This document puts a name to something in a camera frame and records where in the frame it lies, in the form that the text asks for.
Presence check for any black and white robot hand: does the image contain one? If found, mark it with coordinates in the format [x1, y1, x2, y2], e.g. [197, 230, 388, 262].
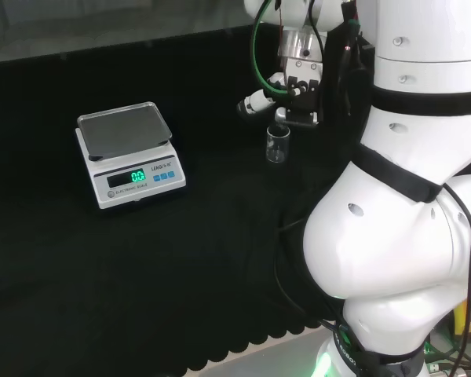
[236, 56, 326, 128]

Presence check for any green cable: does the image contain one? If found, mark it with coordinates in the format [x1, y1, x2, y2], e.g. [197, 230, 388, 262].
[251, 0, 290, 96]

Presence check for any small clear glass beaker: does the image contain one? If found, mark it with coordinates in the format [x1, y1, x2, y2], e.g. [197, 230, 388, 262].
[265, 126, 292, 164]

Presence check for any white electronic balance steel pan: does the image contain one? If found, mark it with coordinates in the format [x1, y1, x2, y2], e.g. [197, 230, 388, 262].
[75, 101, 188, 211]

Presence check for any black cloth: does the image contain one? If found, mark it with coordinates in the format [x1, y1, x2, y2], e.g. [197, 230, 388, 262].
[0, 22, 378, 377]

